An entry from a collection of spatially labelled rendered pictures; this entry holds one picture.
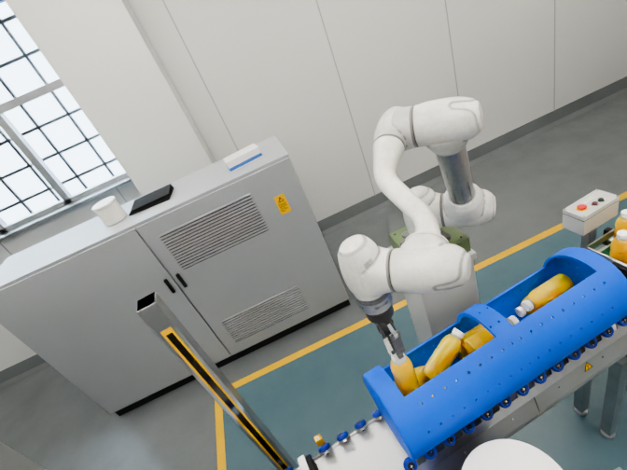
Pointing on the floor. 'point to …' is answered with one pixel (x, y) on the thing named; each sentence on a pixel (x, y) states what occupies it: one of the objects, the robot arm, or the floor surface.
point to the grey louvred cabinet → (174, 281)
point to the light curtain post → (211, 377)
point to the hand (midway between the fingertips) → (395, 350)
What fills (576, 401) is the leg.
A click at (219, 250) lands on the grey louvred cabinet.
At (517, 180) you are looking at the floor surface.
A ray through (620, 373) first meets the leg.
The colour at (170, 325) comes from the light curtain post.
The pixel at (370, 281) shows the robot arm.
